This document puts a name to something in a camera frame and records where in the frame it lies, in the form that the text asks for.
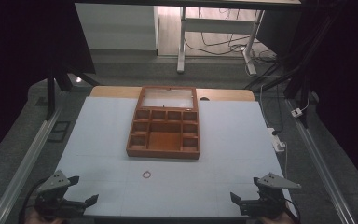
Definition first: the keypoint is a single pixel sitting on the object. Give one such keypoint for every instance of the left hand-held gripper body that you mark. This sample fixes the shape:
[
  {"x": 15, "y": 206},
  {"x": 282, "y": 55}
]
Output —
[{"x": 54, "y": 199}]

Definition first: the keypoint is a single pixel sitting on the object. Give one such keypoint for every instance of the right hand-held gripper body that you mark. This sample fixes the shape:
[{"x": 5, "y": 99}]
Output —
[{"x": 268, "y": 199}]

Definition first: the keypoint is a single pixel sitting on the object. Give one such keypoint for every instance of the wooden compartment box with lid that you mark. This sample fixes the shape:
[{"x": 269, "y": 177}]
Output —
[{"x": 164, "y": 141}]

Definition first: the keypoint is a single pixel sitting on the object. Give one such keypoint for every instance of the person's right hand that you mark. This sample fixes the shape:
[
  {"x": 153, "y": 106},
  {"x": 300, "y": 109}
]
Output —
[{"x": 275, "y": 220}]

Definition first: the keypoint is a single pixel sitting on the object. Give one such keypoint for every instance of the person's left hand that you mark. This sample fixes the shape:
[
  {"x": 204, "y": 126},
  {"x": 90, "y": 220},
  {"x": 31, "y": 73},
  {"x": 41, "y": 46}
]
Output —
[{"x": 43, "y": 220}]

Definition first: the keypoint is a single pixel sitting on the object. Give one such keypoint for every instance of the white table mat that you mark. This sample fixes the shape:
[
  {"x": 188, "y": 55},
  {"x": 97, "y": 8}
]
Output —
[{"x": 230, "y": 146}]

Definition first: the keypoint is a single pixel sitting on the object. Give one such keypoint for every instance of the white power strip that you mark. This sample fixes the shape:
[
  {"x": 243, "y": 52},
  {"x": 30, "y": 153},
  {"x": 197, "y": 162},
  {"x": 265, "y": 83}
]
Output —
[{"x": 276, "y": 140}]

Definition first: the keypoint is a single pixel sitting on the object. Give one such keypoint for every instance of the small white adapter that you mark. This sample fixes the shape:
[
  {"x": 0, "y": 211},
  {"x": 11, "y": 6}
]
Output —
[{"x": 296, "y": 112}]

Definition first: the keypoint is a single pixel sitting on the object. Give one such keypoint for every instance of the black metal stand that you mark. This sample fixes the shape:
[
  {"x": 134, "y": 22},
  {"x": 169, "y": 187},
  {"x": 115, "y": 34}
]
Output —
[
  {"x": 51, "y": 93},
  {"x": 298, "y": 65}
]

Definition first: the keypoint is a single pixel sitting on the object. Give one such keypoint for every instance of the white cabinet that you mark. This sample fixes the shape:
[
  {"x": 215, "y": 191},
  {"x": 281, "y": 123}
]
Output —
[{"x": 118, "y": 26}]

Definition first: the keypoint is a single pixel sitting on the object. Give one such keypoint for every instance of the aluminium rail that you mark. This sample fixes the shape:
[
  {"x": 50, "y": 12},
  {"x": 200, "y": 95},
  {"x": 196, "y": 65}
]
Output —
[
  {"x": 21, "y": 169},
  {"x": 320, "y": 168}
]

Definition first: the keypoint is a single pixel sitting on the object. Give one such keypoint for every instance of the black rectangular floor frame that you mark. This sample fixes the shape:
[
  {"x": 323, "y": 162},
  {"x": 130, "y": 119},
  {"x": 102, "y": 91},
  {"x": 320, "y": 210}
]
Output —
[{"x": 59, "y": 131}]

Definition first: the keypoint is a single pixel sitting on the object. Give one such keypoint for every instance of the white desk frame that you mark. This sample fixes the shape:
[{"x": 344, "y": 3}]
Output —
[{"x": 217, "y": 25}]

